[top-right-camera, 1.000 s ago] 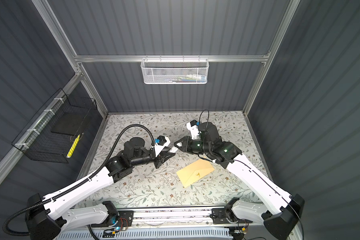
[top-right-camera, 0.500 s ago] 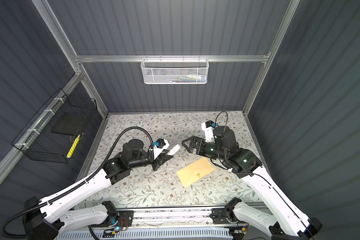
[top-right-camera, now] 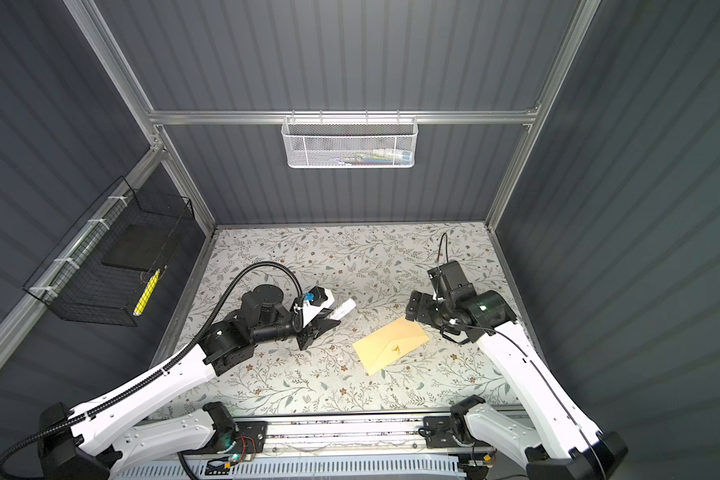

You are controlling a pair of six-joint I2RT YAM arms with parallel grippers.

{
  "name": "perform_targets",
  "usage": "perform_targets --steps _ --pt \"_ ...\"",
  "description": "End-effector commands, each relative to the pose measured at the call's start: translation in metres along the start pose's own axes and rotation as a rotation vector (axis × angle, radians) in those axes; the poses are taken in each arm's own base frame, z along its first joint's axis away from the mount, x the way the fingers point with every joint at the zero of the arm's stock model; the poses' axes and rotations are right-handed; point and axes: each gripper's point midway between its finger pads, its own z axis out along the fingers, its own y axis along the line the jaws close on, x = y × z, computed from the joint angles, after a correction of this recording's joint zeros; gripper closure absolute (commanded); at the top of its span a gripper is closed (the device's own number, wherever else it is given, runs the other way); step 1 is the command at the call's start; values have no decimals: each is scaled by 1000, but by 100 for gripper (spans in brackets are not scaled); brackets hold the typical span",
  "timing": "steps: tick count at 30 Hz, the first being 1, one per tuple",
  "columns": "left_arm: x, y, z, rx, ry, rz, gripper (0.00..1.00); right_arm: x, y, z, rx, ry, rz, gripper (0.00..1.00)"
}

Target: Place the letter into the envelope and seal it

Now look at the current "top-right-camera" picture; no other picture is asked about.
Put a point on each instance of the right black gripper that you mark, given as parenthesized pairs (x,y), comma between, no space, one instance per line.
(421,305)

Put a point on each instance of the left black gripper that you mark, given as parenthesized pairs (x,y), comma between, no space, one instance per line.
(314,329)

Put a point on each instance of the white glue stick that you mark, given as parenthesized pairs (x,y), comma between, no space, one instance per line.
(343,310)

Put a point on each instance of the tan paper envelope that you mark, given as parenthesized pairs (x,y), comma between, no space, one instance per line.
(388,344)

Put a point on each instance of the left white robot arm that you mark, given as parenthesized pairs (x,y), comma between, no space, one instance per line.
(115,432)

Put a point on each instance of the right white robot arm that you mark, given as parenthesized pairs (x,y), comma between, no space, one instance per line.
(561,442)

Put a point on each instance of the floral table mat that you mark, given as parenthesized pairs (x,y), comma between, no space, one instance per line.
(377,266)

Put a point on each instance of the pens in white basket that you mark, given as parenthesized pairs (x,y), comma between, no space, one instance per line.
(377,158)

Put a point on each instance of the yellow marker pen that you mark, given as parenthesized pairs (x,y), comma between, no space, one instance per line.
(146,294)

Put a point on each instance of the black foam pad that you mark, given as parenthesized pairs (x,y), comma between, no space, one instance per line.
(142,248)

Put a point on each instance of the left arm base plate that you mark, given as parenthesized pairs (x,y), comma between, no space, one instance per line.
(248,437)

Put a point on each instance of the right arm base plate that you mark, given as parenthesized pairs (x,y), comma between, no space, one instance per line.
(445,432)

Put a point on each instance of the white vented cable tray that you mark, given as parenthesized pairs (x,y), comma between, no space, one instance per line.
(415,466)

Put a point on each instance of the white wire mesh basket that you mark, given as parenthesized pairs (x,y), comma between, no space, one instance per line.
(315,145)

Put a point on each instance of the black wire basket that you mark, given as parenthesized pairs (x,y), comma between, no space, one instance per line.
(109,271)

